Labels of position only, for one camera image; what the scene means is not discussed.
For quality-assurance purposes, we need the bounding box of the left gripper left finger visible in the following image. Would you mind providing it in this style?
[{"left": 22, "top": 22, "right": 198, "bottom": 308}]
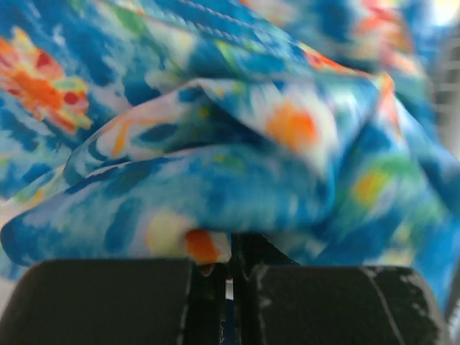
[{"left": 193, "top": 263, "right": 215, "bottom": 277}]

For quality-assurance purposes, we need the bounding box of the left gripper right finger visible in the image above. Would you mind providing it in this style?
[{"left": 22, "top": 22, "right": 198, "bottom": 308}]
[{"left": 231, "top": 233, "right": 300, "bottom": 282}]

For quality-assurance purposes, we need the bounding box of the blue floral garment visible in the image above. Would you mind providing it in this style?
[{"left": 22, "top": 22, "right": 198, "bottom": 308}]
[{"left": 1, "top": 1, "right": 459, "bottom": 306}]

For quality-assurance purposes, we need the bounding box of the white plastic basket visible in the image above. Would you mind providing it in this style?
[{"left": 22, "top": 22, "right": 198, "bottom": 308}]
[{"left": 434, "top": 33, "right": 459, "bottom": 151}]

